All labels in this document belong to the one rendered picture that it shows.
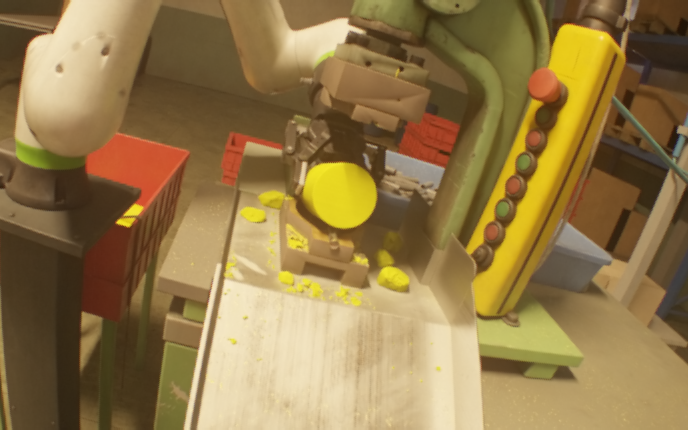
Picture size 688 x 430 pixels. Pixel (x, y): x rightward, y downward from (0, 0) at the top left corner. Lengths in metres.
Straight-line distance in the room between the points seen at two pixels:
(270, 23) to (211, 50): 8.04
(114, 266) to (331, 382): 0.60
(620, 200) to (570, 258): 5.41
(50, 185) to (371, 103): 0.48
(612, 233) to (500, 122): 5.94
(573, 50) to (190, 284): 0.49
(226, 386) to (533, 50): 0.50
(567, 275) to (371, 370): 0.61
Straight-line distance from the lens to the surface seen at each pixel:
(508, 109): 0.60
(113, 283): 0.97
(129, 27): 0.54
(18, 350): 0.94
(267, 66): 0.82
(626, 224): 6.61
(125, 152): 1.51
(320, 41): 0.79
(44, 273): 0.80
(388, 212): 0.79
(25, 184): 0.75
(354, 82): 0.47
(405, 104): 0.49
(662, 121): 6.11
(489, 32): 0.59
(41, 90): 0.55
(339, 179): 0.52
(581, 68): 0.58
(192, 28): 8.89
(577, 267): 1.01
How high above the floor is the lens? 1.23
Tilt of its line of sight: 18 degrees down
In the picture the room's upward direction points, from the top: 18 degrees clockwise
